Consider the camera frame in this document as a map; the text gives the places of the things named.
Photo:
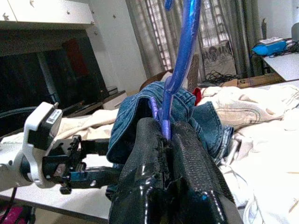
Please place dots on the white wall cabinet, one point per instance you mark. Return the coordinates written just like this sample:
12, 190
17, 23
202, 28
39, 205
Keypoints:
46, 11

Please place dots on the white table black frame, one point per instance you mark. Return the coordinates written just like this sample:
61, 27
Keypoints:
70, 200

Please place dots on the blue bag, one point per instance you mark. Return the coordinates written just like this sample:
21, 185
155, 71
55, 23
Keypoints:
268, 49

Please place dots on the cream white garment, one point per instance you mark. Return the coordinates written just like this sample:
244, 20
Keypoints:
93, 123

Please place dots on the white jeans dark stitching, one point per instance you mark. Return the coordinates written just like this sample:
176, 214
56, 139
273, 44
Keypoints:
245, 105

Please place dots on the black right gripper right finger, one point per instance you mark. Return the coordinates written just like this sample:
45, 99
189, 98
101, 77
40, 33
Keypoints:
198, 182

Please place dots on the black television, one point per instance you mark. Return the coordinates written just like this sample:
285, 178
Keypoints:
46, 77

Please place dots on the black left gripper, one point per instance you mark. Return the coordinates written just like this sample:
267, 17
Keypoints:
63, 154

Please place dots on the red cloth garment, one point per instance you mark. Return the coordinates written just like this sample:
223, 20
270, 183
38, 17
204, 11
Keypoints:
197, 95

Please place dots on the blue denim shorts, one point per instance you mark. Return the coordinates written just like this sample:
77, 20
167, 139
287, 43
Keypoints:
205, 130

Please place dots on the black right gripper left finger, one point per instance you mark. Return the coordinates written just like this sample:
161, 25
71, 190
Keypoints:
142, 186

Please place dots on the brown cardboard box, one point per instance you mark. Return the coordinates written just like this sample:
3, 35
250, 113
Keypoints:
257, 81

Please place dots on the white fabric garment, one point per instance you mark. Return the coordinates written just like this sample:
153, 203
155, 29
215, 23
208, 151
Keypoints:
268, 175

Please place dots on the large purple clip hanger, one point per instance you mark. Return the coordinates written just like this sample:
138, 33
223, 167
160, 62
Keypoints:
184, 46

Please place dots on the magenta bag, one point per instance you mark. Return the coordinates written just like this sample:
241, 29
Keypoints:
14, 214

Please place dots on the beige patterned curtain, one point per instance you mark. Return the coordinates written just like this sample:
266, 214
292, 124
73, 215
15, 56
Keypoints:
222, 35

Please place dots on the brown sofa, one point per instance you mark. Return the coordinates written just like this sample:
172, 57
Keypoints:
154, 78

